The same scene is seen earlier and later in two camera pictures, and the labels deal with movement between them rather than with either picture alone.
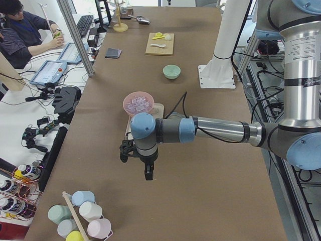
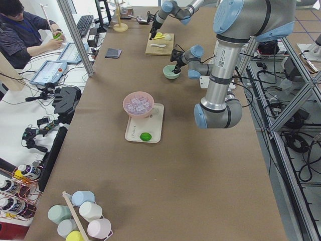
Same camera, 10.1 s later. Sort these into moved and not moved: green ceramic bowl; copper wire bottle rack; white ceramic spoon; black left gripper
Moved: black left gripper
Not moved: copper wire bottle rack; white ceramic spoon; green ceramic bowl
